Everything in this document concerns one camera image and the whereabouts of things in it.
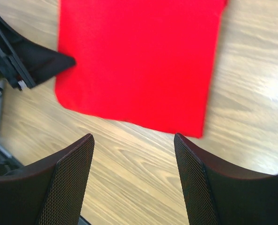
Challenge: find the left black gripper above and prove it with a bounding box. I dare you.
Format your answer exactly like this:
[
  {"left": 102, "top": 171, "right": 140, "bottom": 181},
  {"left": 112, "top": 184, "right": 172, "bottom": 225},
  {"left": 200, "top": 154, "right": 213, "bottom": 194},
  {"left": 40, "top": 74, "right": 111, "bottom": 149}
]
[{"left": 0, "top": 16, "right": 76, "bottom": 90}]

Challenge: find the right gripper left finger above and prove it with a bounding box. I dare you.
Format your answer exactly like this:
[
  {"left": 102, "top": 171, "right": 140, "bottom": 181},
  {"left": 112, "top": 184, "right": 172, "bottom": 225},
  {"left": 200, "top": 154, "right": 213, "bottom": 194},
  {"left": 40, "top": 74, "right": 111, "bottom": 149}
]
[{"left": 0, "top": 134, "right": 95, "bottom": 225}]

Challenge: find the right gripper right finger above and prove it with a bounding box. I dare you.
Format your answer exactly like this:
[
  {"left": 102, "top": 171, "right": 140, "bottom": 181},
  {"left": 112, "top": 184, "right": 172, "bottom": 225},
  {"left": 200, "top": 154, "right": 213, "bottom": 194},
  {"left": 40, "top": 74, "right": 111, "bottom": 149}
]
[{"left": 174, "top": 134, "right": 278, "bottom": 225}]

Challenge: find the red t shirt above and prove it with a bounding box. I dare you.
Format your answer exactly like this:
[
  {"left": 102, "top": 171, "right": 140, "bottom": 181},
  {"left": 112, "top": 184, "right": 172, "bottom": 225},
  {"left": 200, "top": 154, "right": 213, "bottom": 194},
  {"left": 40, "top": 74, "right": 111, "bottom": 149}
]
[{"left": 55, "top": 0, "right": 227, "bottom": 138}]

